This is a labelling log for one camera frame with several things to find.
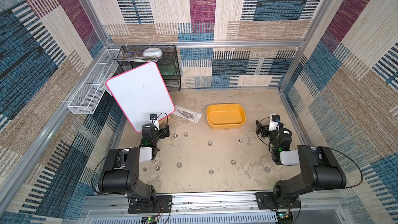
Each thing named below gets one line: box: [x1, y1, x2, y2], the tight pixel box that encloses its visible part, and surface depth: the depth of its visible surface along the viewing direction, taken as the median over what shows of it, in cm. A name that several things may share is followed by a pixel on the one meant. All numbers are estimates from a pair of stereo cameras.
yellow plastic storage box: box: [206, 103, 247, 130], surface depth 105 cm
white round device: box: [143, 47, 163, 59], surface depth 91 cm
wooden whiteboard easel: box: [158, 113, 173, 126], surface depth 101 cm
